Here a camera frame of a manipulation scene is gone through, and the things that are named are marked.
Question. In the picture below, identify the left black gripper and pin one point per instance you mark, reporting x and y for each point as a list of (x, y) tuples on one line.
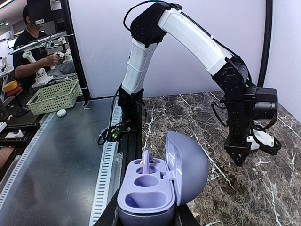
[(237, 149)]

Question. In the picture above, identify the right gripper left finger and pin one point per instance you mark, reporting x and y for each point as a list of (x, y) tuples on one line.
[(110, 216)]

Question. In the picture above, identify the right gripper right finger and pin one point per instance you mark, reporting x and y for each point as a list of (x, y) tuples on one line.
[(184, 217)]

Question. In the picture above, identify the purple grey earbud case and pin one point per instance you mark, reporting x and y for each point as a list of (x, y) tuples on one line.
[(151, 199)]

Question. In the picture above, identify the purple earbud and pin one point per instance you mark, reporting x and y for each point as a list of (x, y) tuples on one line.
[(148, 163)]

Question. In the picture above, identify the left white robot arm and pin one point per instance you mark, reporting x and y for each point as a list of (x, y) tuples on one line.
[(251, 110)]

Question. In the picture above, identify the white case on bench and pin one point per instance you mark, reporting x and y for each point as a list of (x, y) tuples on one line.
[(61, 113)]

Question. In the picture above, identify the green plastic basket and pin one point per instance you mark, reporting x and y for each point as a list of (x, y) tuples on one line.
[(55, 97)]

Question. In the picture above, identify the person in black shirt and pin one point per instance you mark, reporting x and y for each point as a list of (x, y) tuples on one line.
[(25, 71)]

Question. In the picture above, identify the white slotted cable duct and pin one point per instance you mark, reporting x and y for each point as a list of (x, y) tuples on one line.
[(63, 176)]

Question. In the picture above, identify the black front rail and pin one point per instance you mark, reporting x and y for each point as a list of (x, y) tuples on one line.
[(130, 139)]

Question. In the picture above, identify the left black frame post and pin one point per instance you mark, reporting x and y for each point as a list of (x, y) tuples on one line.
[(266, 42)]

